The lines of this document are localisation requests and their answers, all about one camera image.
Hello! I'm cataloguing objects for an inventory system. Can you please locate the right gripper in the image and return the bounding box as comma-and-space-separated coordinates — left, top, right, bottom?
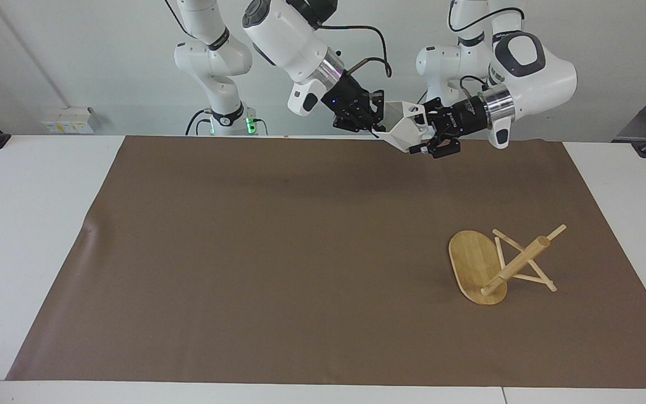
323, 71, 386, 135

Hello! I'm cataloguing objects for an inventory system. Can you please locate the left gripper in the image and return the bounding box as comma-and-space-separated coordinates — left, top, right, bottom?
412, 97, 490, 160

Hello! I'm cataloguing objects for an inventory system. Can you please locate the white faceted cup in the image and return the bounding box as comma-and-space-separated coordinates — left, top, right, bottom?
372, 100, 435, 154

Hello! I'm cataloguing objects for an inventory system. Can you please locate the wooden cup rack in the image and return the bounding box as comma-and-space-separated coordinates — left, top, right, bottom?
448, 224, 567, 306

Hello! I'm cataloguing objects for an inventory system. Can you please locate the black cable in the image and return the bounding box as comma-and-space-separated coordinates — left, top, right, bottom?
317, 24, 393, 79
459, 75, 489, 102
448, 0, 526, 33
185, 109, 213, 136

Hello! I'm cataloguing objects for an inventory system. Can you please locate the white wall socket box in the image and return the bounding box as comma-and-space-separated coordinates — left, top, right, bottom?
41, 106, 101, 135

